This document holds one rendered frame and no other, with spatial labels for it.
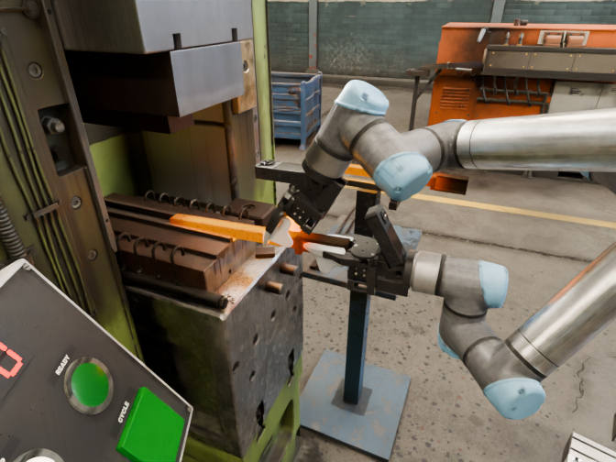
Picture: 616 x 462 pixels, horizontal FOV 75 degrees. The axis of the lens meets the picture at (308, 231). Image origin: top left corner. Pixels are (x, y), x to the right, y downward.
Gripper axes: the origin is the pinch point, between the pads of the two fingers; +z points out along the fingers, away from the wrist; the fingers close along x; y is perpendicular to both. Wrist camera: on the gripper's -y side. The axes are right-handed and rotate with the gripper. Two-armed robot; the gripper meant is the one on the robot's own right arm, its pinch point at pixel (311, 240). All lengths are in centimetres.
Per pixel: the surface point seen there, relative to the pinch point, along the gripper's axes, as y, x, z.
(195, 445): 57, -16, 27
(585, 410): 105, 76, -86
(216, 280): 7.8, -8.8, 17.3
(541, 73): 16, 338, -70
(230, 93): -26.5, 2.9, 16.6
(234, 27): -37.3, 6.2, 16.3
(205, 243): 2.3, -4.8, 21.8
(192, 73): -31.5, -7.5, 16.5
